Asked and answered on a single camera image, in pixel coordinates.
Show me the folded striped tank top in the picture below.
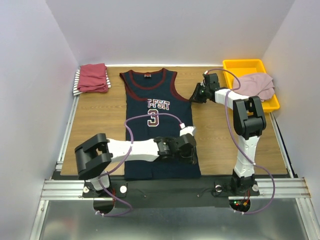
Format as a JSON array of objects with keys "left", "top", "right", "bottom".
[{"left": 72, "top": 69, "right": 112, "bottom": 96}]

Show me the aluminium frame rail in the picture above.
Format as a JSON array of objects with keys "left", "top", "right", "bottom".
[{"left": 29, "top": 96, "right": 79, "bottom": 240}]

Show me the folded red tank top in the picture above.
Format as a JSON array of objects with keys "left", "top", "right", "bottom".
[{"left": 76, "top": 63, "right": 109, "bottom": 93}]

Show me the yellow plastic tray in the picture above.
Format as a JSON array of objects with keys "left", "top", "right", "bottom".
[{"left": 222, "top": 59, "right": 280, "bottom": 113}]

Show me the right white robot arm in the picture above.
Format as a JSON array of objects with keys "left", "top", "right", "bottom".
[{"left": 189, "top": 71, "right": 267, "bottom": 195}]

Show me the navy basketball jersey 23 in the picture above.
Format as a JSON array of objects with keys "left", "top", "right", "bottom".
[{"left": 119, "top": 68, "right": 201, "bottom": 180}]

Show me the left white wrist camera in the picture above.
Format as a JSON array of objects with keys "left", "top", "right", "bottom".
[{"left": 179, "top": 123, "right": 196, "bottom": 137}]

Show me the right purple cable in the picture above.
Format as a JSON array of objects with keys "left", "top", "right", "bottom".
[{"left": 203, "top": 68, "right": 277, "bottom": 216}]

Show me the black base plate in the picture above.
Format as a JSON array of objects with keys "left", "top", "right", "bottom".
[{"left": 82, "top": 175, "right": 260, "bottom": 209}]

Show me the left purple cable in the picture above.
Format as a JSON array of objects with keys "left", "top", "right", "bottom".
[{"left": 94, "top": 112, "right": 186, "bottom": 217}]

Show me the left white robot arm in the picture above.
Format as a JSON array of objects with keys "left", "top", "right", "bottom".
[{"left": 74, "top": 133, "right": 198, "bottom": 197}]

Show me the pink crumpled tank top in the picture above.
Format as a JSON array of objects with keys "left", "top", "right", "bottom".
[{"left": 232, "top": 72, "right": 275, "bottom": 102}]

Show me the purple cable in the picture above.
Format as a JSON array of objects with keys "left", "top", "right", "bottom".
[
  {"left": 203, "top": 68, "right": 277, "bottom": 216},
  {"left": 94, "top": 112, "right": 186, "bottom": 217}
]

